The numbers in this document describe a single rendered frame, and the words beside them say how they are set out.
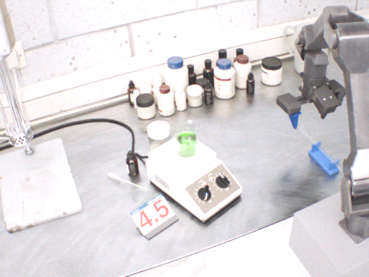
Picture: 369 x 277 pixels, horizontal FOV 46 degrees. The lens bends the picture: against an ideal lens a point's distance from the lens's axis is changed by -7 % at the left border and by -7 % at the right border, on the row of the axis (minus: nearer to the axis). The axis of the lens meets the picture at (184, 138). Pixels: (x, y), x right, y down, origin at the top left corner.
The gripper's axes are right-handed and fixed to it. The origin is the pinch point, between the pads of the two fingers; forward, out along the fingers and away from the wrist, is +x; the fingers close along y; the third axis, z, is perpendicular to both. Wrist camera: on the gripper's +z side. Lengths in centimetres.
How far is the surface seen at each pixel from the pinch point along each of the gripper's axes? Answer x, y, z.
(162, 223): 9.7, -45.0, 8.9
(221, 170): 4.3, -28.0, 4.3
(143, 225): 8, -49, 9
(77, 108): 10, -52, -45
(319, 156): 9.4, -0.7, 7.0
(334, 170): 9.3, -0.2, 13.0
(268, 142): 10.4, -8.8, -5.5
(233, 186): 6.6, -26.8, 8.2
